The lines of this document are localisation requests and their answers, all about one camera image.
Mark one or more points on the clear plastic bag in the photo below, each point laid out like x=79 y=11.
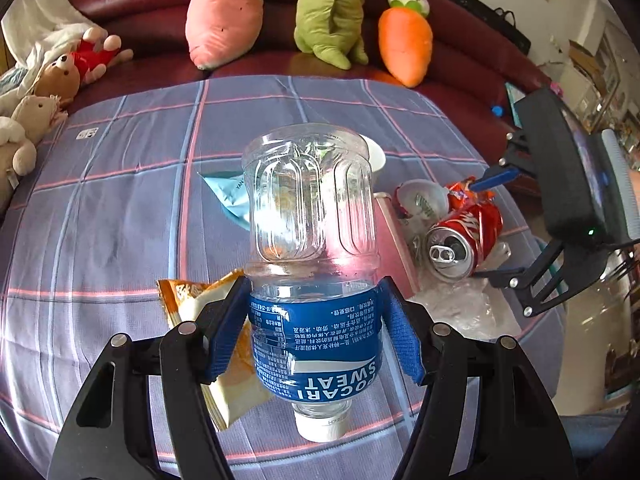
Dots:
x=460 y=310

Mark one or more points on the black bag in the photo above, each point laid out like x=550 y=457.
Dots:
x=480 y=15

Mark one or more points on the white plush toy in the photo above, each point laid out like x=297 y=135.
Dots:
x=17 y=150

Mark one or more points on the teal-edged book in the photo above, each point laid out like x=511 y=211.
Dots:
x=512 y=102

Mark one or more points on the orange snack packet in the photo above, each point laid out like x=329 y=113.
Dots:
x=245 y=390

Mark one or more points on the blue bottle cap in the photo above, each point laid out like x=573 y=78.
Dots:
x=497 y=111

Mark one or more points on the beige bunny plush toy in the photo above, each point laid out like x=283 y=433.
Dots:
x=35 y=115

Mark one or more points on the brown bear plush toy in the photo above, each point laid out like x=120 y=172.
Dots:
x=55 y=80

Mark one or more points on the red leather sofa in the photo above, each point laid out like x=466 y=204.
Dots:
x=150 y=20

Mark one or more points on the pink box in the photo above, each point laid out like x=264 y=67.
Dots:
x=395 y=245

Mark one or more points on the red soda can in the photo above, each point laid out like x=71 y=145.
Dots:
x=470 y=230

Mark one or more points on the plush toy in red shirt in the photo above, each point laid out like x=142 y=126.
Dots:
x=92 y=57

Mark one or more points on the clear packet with green label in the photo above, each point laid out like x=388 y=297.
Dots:
x=422 y=200

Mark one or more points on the red snack wrapper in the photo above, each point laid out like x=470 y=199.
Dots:
x=460 y=197

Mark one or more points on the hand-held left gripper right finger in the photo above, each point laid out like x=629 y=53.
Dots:
x=402 y=330

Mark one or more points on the clear bottle with blue label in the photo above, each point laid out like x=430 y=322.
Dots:
x=310 y=200

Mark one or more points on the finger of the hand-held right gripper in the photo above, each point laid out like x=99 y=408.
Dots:
x=500 y=177
x=550 y=275

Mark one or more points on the light blue packet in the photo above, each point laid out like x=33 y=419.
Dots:
x=227 y=195

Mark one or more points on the orange carrot plush toy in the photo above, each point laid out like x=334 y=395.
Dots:
x=405 y=40

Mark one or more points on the green dinosaur plush toy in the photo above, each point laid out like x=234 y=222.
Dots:
x=325 y=10

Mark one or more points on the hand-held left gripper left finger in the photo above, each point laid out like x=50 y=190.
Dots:
x=227 y=330

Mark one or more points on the white blanket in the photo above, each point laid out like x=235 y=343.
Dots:
x=45 y=15

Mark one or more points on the pink plush toy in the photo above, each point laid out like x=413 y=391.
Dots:
x=225 y=20

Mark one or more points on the white paper cup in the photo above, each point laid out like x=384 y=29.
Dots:
x=376 y=157

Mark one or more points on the wooden display cabinet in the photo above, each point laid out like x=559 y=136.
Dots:
x=605 y=70

